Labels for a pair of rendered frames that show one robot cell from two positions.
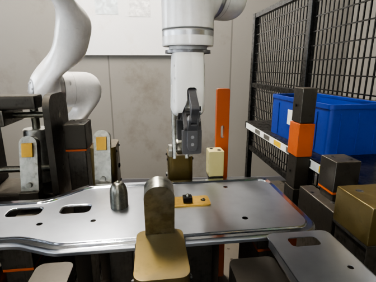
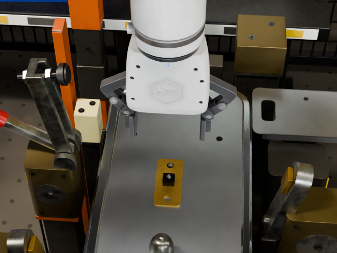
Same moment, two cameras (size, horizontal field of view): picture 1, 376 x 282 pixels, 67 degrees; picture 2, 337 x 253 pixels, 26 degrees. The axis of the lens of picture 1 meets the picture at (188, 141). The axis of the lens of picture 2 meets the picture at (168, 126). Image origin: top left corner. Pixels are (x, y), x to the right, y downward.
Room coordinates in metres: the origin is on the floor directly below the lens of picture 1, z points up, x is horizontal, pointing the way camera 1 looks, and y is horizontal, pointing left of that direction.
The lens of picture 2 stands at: (0.36, 0.63, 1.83)
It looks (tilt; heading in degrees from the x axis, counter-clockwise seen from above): 48 degrees down; 281
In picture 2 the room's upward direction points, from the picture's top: straight up
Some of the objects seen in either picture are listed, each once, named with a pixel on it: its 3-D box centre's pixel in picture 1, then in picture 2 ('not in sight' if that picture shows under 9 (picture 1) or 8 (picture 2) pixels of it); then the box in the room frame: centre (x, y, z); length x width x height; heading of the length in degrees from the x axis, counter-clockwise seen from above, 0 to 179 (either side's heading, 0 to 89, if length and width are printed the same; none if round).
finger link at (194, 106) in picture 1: (191, 102); (205, 88); (0.45, -0.01, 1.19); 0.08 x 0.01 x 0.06; 7
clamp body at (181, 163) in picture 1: (179, 215); (55, 225); (0.67, 0.02, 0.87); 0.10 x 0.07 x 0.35; 7
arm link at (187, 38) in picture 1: (187, 41); (166, 27); (0.49, 0.00, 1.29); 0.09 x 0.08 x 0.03; 7
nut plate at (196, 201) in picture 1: (187, 199); (168, 180); (0.49, 0.00, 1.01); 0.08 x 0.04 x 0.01; 97
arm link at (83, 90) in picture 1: (75, 106); not in sight; (1.02, 0.40, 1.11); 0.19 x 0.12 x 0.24; 130
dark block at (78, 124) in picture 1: (85, 201); not in sight; (0.67, 0.27, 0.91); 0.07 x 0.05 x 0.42; 7
